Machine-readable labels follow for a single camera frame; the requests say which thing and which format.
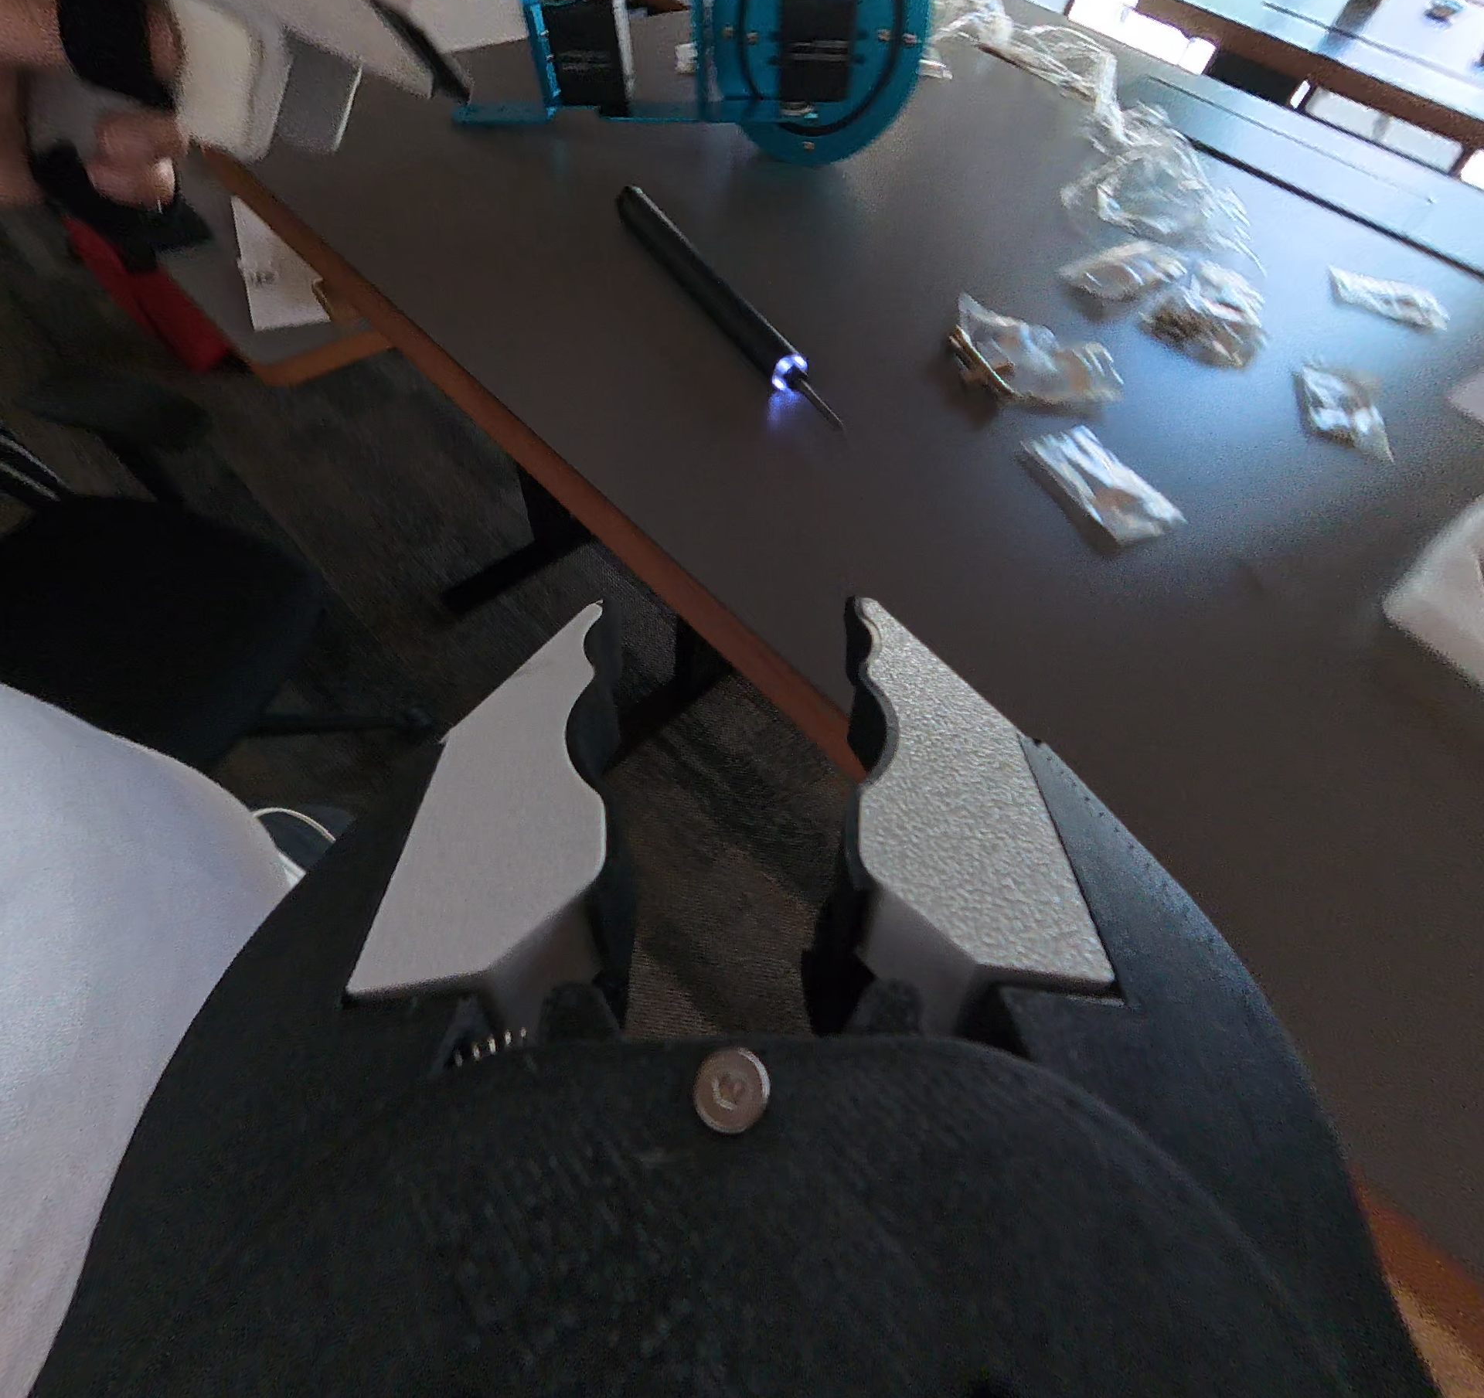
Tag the black electric screwdriver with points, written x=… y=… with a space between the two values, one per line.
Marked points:
x=708 y=297

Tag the dark desk with wooden edge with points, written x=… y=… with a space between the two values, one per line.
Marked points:
x=1310 y=19
x=1333 y=170

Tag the person's left hand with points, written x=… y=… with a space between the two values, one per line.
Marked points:
x=128 y=164

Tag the person's white shirt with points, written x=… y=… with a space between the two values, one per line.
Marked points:
x=92 y=958

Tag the grey desk with slot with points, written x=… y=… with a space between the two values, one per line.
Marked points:
x=221 y=320

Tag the blue toy robot arm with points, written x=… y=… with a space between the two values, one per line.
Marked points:
x=812 y=32

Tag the crumpled clear plastic wrap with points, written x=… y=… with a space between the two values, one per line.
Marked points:
x=1114 y=123

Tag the scattered small clear parts bags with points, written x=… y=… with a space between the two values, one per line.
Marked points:
x=1078 y=483

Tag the black office chair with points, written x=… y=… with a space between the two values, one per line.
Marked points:
x=139 y=610

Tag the red object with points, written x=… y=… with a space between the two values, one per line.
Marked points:
x=150 y=297

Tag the dark grey desk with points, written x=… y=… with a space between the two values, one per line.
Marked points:
x=1043 y=634

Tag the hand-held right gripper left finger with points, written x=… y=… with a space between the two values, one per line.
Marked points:
x=498 y=842

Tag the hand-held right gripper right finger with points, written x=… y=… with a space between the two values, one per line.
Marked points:
x=974 y=842

